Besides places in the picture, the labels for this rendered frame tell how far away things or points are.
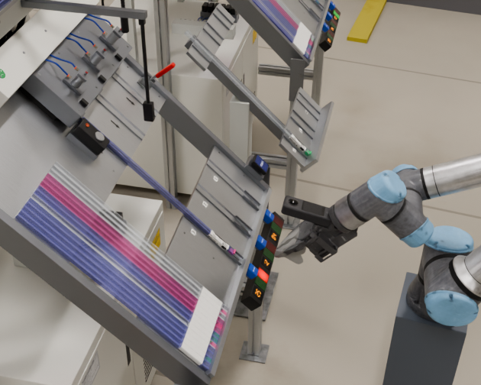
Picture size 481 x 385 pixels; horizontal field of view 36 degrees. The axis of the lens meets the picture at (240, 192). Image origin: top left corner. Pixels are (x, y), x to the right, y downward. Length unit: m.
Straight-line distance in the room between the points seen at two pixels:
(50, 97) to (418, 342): 1.12
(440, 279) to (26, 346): 0.98
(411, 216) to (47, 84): 0.83
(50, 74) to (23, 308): 0.61
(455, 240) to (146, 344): 0.80
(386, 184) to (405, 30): 3.23
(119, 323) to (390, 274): 1.59
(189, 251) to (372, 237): 1.46
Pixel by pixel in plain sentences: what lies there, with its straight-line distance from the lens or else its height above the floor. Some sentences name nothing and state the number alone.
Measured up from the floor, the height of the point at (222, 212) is 0.79.
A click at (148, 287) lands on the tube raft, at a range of 1.59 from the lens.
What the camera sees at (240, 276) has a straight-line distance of 1.79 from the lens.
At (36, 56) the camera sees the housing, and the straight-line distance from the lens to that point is 1.65.
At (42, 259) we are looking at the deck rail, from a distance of 1.48.
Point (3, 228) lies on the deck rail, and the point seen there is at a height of 1.07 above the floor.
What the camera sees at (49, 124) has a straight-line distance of 1.67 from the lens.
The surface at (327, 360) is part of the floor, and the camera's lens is 2.60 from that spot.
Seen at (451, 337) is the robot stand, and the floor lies 0.52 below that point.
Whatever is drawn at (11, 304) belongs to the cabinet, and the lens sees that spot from 1.96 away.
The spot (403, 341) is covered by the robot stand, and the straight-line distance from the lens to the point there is 2.06.
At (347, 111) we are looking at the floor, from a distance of 3.88.
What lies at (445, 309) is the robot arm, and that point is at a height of 0.72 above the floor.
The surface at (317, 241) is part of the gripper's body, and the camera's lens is 1.72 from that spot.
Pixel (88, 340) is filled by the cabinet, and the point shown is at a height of 0.62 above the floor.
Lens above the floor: 1.97
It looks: 37 degrees down
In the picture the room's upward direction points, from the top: 1 degrees clockwise
